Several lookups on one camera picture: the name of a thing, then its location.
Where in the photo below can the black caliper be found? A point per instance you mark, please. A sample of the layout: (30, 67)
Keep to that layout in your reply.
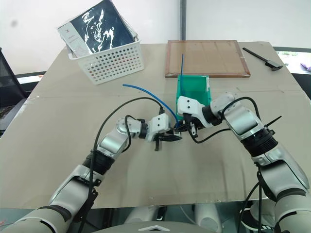
(264, 60)

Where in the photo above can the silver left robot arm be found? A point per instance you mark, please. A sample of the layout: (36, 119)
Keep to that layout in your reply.
(110, 143)

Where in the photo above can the small white coupler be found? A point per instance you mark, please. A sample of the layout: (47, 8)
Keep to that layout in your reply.
(177, 131)

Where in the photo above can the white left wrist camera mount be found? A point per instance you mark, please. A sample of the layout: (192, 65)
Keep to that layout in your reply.
(159, 122)

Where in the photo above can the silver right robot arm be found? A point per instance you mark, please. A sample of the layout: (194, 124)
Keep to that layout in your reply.
(243, 119)

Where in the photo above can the purple cloth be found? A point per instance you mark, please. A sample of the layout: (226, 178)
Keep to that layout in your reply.
(306, 66)

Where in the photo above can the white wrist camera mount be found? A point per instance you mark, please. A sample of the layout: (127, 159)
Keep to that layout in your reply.
(159, 122)
(190, 104)

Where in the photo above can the green plastic bin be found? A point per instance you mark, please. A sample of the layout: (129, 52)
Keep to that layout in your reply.
(192, 85)

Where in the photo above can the white perforated plastic basket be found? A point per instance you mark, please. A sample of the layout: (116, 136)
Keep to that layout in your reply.
(114, 63)

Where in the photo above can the wooden framed board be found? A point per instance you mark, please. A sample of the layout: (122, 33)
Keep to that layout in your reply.
(206, 58)

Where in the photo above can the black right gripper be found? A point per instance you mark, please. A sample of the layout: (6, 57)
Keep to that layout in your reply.
(195, 121)

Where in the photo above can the dark blue packaged item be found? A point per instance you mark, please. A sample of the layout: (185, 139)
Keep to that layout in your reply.
(102, 26)

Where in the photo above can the black zip tie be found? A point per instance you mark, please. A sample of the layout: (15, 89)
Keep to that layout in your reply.
(273, 121)

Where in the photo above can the brown cardboard table cover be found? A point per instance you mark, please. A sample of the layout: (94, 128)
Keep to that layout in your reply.
(73, 121)

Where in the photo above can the grey robot torso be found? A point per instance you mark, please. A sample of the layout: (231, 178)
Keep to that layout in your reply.
(158, 228)

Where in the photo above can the grey vertical pole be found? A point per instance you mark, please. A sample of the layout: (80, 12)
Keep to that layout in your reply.
(182, 19)

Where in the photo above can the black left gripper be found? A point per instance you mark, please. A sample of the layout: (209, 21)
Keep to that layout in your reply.
(158, 143)

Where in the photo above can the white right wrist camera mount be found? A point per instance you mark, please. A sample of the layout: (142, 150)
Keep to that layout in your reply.
(190, 104)

